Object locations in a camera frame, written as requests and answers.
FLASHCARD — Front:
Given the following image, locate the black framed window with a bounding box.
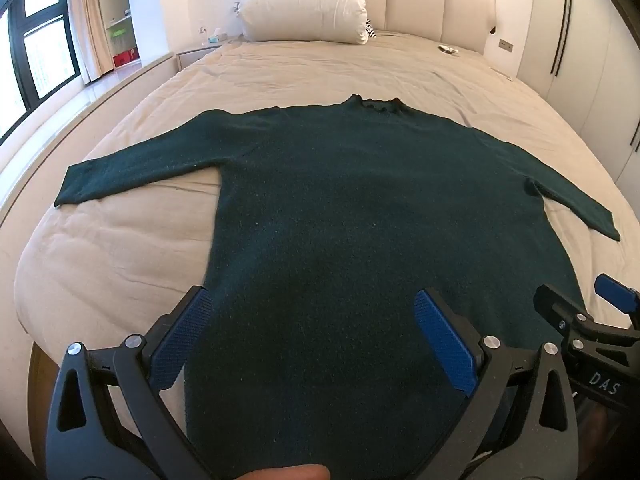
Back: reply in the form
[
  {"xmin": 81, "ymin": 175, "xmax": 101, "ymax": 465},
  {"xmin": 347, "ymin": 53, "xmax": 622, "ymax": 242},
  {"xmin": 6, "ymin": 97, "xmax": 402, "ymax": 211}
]
[{"xmin": 0, "ymin": 0, "xmax": 82, "ymax": 146}]

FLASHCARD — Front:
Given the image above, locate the beige bed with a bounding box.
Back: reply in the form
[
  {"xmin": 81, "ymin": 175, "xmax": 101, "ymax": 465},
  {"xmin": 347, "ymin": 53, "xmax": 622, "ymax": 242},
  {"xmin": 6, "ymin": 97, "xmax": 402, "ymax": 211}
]
[{"xmin": 12, "ymin": 30, "xmax": 640, "ymax": 461}]

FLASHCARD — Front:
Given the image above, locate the white pillow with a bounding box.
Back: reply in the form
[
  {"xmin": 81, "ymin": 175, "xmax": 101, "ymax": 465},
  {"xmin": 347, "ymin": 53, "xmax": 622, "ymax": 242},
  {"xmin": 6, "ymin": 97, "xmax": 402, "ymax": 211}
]
[{"xmin": 237, "ymin": 0, "xmax": 371, "ymax": 45}]

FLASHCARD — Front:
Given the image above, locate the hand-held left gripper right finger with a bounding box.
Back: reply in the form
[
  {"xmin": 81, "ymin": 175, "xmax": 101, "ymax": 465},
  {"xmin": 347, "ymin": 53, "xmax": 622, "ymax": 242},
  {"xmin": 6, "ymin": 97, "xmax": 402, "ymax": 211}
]
[{"xmin": 412, "ymin": 287, "xmax": 581, "ymax": 480}]

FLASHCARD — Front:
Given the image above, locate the beige curtain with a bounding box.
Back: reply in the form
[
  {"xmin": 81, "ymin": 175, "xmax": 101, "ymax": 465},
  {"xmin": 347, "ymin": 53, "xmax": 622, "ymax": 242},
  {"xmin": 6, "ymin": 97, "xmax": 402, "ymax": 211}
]
[{"xmin": 65, "ymin": 0, "xmax": 114, "ymax": 86}]

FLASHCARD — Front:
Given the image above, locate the person's left hand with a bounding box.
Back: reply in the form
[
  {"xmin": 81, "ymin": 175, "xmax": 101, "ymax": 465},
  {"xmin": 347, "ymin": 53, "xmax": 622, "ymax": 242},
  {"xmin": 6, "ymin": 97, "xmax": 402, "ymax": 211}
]
[{"xmin": 240, "ymin": 463, "xmax": 332, "ymax": 480}]

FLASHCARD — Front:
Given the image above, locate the white wall shelf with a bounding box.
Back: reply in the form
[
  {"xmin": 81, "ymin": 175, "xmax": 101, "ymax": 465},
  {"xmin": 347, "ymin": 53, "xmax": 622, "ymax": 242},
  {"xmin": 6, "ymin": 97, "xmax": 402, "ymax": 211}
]
[{"xmin": 97, "ymin": 0, "xmax": 142, "ymax": 69}]

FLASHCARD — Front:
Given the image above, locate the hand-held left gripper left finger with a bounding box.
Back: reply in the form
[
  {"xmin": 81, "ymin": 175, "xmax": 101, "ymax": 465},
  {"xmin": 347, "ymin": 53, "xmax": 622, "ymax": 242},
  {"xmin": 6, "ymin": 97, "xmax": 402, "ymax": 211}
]
[{"xmin": 44, "ymin": 285, "xmax": 216, "ymax": 480}]

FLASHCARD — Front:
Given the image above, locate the white wardrobe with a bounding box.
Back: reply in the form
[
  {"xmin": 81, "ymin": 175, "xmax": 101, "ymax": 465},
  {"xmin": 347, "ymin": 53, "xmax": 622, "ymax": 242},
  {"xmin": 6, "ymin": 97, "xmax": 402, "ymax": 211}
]
[{"xmin": 515, "ymin": 0, "xmax": 640, "ymax": 186}]

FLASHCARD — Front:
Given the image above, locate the white window bench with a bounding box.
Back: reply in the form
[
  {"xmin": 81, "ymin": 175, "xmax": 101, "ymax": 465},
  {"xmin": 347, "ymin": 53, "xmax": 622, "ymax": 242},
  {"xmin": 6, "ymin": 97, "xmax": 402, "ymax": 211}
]
[{"xmin": 0, "ymin": 55, "xmax": 177, "ymax": 223}]

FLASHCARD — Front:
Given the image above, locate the dark green sweater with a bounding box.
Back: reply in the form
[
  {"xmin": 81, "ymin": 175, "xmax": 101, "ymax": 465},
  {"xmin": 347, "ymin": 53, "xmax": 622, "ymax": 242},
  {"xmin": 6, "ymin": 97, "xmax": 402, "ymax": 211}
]
[{"xmin": 54, "ymin": 94, "xmax": 622, "ymax": 480}]

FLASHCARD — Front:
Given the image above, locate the white nightstand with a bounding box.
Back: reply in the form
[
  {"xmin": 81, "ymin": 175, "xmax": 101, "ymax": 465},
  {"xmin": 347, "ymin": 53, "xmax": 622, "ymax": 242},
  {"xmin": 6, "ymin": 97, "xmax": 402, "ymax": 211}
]
[{"xmin": 175, "ymin": 40, "xmax": 227, "ymax": 69}]

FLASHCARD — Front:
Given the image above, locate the red box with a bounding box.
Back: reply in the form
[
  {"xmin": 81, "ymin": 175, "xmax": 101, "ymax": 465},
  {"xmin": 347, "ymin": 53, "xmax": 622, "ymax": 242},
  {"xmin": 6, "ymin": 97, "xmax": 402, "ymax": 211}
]
[{"xmin": 112, "ymin": 47, "xmax": 140, "ymax": 69}]

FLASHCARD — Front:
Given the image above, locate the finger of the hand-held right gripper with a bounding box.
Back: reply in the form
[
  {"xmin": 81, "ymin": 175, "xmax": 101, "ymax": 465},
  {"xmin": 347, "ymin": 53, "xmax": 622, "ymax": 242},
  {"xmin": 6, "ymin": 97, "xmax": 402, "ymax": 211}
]
[
  {"xmin": 594, "ymin": 273, "xmax": 640, "ymax": 331},
  {"xmin": 533, "ymin": 284, "xmax": 640, "ymax": 356}
]

